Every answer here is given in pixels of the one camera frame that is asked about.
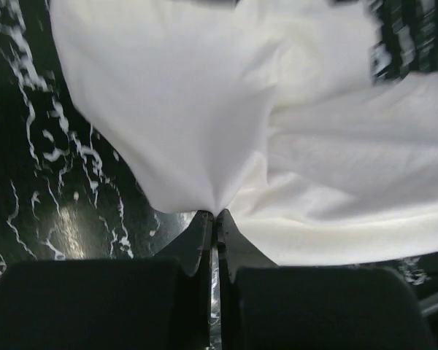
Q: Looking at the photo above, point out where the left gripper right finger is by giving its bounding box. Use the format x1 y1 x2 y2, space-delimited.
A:
215 209 277 349

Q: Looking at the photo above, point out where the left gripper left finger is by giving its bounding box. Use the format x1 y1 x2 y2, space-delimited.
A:
155 211 214 349

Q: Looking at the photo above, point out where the cream white t shirt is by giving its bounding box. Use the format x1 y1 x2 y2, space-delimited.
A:
50 1 438 265

